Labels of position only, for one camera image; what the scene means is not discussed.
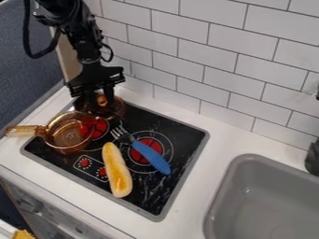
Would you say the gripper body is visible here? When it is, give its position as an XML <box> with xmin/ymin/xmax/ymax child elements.
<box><xmin>64</xmin><ymin>58</ymin><xmax>128</xmax><ymax>98</ymax></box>

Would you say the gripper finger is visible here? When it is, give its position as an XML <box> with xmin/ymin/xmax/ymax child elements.
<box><xmin>83</xmin><ymin>89</ymin><xmax>100</xmax><ymax>110</ymax></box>
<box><xmin>102</xmin><ymin>85</ymin><xmax>117</xmax><ymax>102</ymax></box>

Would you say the orange glass lid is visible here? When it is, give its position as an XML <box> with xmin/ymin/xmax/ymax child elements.
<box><xmin>73</xmin><ymin>92</ymin><xmax>128</xmax><ymax>120</ymax></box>

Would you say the orange glass pot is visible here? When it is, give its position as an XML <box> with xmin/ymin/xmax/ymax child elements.
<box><xmin>4</xmin><ymin>110</ymin><xmax>103</xmax><ymax>156</ymax></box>

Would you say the toy stove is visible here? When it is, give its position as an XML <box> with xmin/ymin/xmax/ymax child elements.
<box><xmin>19</xmin><ymin>97</ymin><xmax>211</xmax><ymax>223</ymax></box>

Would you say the yellow toy bread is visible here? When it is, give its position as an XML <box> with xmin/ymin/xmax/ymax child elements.
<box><xmin>101</xmin><ymin>141</ymin><xmax>135</xmax><ymax>199</ymax></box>

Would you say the yellow toy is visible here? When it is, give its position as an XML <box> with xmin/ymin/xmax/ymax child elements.
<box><xmin>11</xmin><ymin>229</ymin><xmax>38</xmax><ymax>239</ymax></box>

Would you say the toy sink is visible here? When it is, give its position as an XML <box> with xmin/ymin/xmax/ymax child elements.
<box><xmin>201</xmin><ymin>153</ymin><xmax>319</xmax><ymax>239</ymax></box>

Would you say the blue handled fork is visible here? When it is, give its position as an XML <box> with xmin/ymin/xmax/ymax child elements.
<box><xmin>109</xmin><ymin>124</ymin><xmax>173</xmax><ymax>176</ymax></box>

